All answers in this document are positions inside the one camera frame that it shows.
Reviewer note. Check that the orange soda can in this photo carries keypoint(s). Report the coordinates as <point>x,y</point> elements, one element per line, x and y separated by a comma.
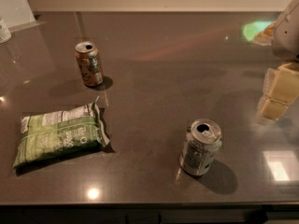
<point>89,63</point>

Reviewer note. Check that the white bottle at left edge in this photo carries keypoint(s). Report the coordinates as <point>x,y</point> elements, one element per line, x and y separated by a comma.
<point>5,34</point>

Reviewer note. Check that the white board leaning on wall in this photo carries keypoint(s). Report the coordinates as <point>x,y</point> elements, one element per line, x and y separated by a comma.
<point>18,15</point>

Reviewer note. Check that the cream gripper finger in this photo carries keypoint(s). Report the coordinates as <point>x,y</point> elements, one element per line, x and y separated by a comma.
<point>280,90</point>

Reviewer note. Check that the green chip bag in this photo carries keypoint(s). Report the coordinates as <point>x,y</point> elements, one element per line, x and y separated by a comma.
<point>57,134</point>

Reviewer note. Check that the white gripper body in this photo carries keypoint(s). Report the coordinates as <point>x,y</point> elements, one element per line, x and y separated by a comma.
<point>287,36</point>

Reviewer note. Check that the silver green 7up can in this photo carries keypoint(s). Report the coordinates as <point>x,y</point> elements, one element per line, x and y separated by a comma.
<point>201,144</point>

